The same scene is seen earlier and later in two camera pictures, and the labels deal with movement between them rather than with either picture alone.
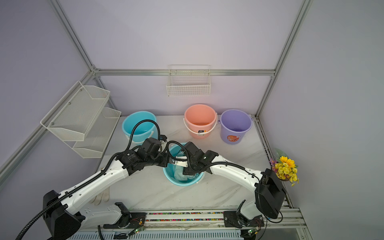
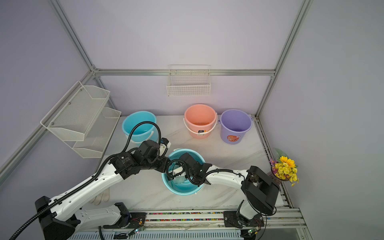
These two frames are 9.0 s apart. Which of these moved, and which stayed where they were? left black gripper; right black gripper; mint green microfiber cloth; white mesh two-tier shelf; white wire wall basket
Moved: right black gripper
Stayed: mint green microfiber cloth; white mesh two-tier shelf; left black gripper; white wire wall basket
